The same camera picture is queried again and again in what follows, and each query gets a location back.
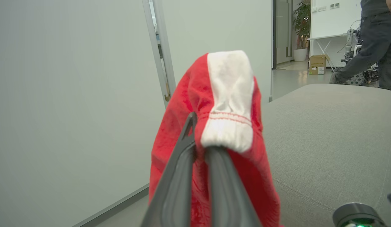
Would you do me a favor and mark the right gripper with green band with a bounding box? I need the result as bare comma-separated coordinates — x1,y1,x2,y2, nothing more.
332,192,391,227

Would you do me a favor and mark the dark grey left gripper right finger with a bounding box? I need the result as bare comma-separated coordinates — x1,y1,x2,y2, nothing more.
204,146,262,227

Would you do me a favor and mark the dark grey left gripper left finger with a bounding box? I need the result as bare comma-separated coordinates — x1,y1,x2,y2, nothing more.
141,112,198,227

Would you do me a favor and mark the red and white garment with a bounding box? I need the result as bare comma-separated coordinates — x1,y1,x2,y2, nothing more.
148,50,281,227

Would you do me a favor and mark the grey fabric sofa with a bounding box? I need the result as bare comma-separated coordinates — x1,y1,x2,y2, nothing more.
261,83,391,227

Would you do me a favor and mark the robot equipment on floor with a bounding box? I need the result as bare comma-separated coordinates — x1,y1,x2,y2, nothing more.
340,20,380,85

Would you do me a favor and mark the cardboard box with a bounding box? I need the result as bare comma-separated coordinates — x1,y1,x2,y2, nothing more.
308,55,331,75

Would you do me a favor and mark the dark glass door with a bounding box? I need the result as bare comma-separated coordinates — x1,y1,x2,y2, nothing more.
272,0,293,69

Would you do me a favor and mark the white folding table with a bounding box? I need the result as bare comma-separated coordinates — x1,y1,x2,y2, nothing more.
307,33,348,72

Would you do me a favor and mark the person in dark clothes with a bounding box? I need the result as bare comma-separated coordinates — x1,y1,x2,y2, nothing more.
330,0,391,92

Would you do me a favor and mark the potted green plant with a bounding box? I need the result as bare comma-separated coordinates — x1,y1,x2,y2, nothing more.
292,2,311,62

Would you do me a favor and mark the grey door frame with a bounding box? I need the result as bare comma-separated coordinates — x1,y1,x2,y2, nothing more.
142,0,177,108

